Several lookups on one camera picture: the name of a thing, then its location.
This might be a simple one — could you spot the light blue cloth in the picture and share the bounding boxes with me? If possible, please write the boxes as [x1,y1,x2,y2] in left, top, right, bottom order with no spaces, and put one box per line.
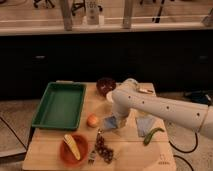
[136,116,155,137]

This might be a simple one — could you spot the wooden post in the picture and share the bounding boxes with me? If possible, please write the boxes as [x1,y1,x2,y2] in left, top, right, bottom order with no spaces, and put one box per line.
[59,0,72,31]
[122,0,133,29]

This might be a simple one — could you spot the dark grape bunch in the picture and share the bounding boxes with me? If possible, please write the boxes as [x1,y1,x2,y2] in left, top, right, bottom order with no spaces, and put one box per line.
[95,135,114,164]

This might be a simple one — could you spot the orange bowl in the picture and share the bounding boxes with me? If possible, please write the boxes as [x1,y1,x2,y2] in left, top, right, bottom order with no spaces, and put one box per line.
[60,133,89,168]

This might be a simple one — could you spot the green chili pepper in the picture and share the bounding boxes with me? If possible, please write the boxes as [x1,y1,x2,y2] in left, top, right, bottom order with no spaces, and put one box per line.
[143,127,165,146]

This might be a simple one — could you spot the blue object on floor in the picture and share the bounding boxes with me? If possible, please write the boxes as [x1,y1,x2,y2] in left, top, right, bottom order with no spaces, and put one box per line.
[184,91,212,106]

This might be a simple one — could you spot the dark red bowl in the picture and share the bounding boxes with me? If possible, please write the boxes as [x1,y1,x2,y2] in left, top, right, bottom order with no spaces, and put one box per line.
[96,77,116,96]

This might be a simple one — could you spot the black handled utensil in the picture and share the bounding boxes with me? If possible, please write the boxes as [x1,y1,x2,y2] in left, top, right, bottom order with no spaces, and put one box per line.
[138,88,154,94]

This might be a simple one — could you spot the yellow corn cob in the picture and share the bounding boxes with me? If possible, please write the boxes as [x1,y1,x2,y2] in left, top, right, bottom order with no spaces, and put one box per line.
[64,134,81,160]

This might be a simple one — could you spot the white round container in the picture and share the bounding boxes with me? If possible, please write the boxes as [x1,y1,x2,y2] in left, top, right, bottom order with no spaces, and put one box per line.
[106,91,113,103]

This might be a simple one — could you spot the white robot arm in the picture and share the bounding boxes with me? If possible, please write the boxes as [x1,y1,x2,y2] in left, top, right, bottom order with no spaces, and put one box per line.
[112,79,213,139]

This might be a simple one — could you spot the metal fork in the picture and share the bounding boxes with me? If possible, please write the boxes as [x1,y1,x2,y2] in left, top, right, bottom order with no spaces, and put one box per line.
[87,128,102,166]

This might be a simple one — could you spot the wooden post left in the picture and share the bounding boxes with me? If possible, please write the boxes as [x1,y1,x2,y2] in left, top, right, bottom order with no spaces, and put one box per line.
[59,0,72,31]

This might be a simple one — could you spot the blue sponge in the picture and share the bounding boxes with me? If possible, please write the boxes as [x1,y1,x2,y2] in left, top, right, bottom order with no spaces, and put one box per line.
[103,116,117,131]

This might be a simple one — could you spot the green plastic tray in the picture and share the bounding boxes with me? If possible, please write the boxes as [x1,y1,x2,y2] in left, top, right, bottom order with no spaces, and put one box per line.
[32,82,86,131]

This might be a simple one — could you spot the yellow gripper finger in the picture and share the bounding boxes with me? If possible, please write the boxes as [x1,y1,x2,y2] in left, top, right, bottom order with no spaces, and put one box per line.
[116,118,127,129]

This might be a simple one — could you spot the wooden post right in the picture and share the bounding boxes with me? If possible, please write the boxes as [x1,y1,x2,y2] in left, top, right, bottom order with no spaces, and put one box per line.
[122,0,133,29]

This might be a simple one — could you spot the black cable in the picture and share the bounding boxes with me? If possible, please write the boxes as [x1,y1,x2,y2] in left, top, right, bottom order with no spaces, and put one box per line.
[168,121,200,171]

